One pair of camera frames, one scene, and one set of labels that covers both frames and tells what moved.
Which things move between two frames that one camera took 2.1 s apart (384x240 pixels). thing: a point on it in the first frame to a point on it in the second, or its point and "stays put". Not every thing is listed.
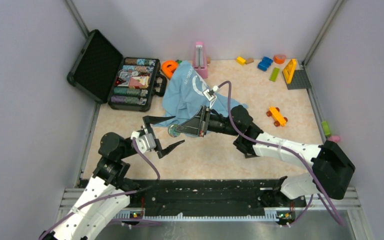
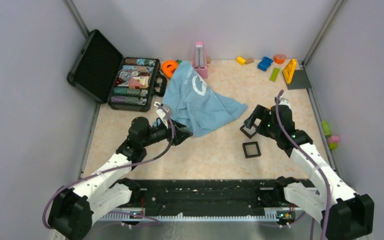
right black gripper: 191,126 to 261,113
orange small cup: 279,59 stays put
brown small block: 249,61 stays put
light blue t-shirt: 183,94 stays put
